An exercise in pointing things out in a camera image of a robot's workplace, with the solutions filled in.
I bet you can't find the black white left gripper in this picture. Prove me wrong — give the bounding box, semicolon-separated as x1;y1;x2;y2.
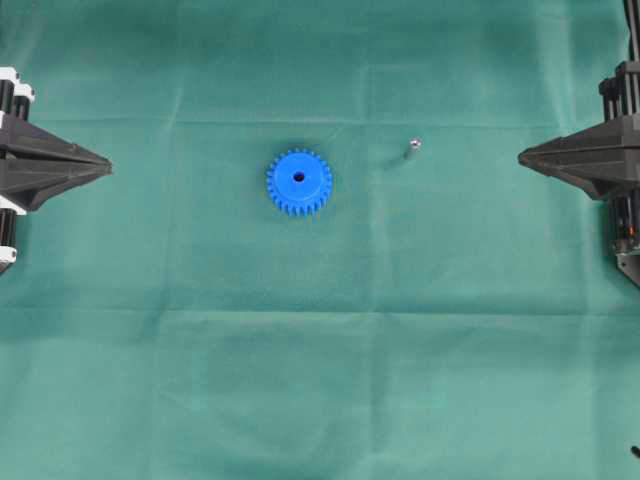
0;66;114;277

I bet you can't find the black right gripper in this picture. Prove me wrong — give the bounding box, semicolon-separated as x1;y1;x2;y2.
517;58;640;289

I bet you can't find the small silver metal shaft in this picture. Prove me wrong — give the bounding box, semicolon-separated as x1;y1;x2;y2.
403;138;422;160

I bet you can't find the blue plastic gear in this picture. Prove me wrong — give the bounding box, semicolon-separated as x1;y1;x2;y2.
266;149;333;216

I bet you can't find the green cloth mat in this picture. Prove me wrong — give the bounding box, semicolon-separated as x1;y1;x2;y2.
1;1;639;479

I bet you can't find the black cable top right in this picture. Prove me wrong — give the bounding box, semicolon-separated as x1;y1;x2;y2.
621;0;640;64

